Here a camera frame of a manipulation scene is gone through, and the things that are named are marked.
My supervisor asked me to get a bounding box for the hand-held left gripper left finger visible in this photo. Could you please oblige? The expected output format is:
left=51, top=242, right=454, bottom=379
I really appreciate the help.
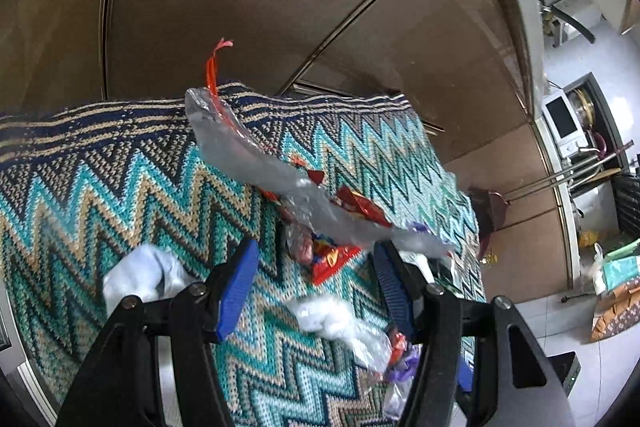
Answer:
left=55, top=237, right=260, bottom=427

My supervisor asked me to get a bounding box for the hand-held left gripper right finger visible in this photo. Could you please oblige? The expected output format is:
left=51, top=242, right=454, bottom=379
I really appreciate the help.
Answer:
left=374, top=241, right=576, bottom=427

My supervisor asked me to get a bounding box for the clear plastic wrapper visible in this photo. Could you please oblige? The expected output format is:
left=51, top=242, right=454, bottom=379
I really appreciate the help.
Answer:
left=350, top=321, right=396, bottom=374

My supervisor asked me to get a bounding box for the purple candy wrapper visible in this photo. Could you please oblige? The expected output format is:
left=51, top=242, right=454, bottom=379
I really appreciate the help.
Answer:
left=384, top=331, right=422, bottom=384

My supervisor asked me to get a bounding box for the small white tissue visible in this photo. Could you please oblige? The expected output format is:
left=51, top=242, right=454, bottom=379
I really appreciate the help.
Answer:
left=287, top=296, right=362, bottom=344

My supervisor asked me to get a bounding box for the red snack wrapper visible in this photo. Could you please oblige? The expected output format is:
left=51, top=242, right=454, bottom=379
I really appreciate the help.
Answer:
left=309, top=232, right=362, bottom=286

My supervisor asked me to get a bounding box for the red foil wrapper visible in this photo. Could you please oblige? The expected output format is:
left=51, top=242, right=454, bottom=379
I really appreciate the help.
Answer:
left=334, top=186, right=394, bottom=229

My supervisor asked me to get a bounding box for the large white tissue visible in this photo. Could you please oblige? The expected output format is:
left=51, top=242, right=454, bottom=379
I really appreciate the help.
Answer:
left=102, top=244, right=197, bottom=314

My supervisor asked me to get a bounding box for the clear plastic bag red handle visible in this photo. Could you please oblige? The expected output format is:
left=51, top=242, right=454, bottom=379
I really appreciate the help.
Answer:
left=184, top=38, right=453, bottom=258

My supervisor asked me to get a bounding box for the maroon dustpan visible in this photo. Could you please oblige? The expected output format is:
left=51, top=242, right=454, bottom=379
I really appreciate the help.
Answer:
left=469, top=187, right=512, bottom=250

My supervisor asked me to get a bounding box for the zigzag knitted blanket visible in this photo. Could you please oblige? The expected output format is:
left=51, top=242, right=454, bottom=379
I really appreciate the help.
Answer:
left=0, top=82, right=489, bottom=427

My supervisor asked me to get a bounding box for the black electronic box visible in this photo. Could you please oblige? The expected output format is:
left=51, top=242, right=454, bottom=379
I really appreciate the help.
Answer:
left=549, top=351, right=582, bottom=400

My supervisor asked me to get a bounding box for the white plastic bag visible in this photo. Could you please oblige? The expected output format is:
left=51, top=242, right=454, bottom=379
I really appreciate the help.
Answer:
left=580, top=242, right=607, bottom=297

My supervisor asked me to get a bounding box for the teal tissue box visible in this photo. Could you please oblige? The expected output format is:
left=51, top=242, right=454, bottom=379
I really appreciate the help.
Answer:
left=602, top=254, right=640, bottom=298

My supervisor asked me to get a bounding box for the white appliance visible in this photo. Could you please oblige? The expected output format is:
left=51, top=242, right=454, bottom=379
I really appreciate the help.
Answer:
left=544, top=91, right=587, bottom=155

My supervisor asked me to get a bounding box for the steel dustpan handle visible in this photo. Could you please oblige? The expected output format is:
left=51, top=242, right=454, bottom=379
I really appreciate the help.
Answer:
left=504, top=151, right=626, bottom=204

